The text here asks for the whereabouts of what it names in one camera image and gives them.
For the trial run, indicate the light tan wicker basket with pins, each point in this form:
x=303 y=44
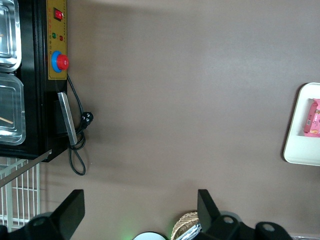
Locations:
x=183 y=220

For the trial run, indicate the pink snack packet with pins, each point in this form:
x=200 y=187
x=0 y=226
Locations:
x=313 y=117

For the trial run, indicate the steel food container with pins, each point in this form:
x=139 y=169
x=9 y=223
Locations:
x=11 y=110
x=8 y=32

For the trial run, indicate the red emergency stop button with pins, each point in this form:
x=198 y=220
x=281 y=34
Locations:
x=62 y=62

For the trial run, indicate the silver foil tray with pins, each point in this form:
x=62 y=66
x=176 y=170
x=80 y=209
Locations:
x=191 y=231

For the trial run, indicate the wooden stick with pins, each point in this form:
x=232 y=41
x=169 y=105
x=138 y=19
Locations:
x=6 y=120

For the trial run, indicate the cream plastic tray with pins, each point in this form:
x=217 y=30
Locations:
x=300 y=150

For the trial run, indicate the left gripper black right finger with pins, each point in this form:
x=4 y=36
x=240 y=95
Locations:
x=206 y=210

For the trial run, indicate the silver metal strip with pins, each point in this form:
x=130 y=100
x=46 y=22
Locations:
x=27 y=166

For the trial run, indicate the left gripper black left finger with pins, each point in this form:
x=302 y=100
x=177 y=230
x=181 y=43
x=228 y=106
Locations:
x=72 y=212

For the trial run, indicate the red rocker switch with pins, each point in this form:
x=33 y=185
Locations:
x=59 y=14

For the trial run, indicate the black sealing machine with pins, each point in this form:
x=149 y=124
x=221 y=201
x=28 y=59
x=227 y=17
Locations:
x=33 y=100

